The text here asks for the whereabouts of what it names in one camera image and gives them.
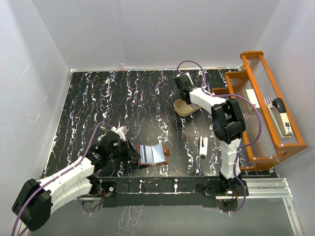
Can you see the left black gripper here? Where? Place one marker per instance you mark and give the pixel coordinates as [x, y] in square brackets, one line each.
[131, 153]

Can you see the beige oval tray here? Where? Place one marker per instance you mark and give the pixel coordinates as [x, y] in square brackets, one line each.
[183, 109]

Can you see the white credit card black stripe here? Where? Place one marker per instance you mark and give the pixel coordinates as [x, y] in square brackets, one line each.
[146, 155]

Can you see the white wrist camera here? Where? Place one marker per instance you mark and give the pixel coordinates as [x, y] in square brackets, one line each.
[121, 131]
[186, 78]

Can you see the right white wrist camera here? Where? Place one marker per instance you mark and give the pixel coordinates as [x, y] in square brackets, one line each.
[186, 78]

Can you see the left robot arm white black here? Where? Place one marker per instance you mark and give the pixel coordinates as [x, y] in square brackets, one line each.
[38, 199]

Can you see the orange wooden tiered shelf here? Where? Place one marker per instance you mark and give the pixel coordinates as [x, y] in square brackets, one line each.
[271, 149]

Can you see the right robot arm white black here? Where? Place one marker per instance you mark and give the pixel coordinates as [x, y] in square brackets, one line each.
[228, 126]

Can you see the black beige stapler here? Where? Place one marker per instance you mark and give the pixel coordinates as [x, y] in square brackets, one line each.
[279, 115]

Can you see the white staple box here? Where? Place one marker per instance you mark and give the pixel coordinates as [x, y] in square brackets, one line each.
[251, 96]

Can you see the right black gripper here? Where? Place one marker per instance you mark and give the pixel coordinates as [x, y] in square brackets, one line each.
[188, 103]

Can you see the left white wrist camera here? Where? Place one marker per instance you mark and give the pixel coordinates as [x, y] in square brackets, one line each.
[121, 131]

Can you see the brown leather card holder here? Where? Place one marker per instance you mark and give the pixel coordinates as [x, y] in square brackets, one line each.
[160, 154]

